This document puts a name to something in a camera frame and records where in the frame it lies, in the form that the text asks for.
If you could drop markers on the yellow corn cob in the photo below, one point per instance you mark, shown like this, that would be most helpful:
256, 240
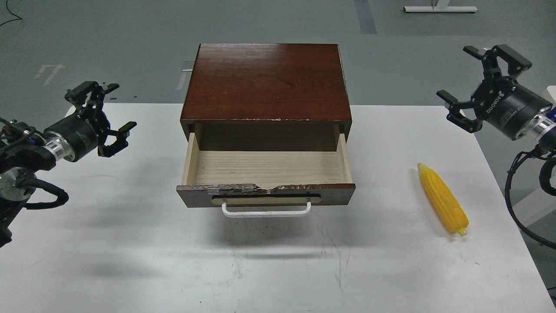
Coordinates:
446, 206

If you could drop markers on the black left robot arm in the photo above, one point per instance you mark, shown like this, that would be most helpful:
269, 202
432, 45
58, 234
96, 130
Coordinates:
25, 151

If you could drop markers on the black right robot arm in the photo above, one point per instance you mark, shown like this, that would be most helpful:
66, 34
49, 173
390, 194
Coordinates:
542, 129

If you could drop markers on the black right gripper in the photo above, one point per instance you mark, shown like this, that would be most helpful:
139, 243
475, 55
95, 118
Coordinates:
507, 105

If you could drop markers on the wooden drawer with white handle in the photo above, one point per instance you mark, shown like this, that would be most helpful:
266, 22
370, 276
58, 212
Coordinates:
266, 184

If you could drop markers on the dark wooden drawer cabinet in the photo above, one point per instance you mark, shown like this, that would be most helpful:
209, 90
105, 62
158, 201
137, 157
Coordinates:
267, 82

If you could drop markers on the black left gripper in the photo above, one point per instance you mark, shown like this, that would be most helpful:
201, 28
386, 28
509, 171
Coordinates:
76, 135

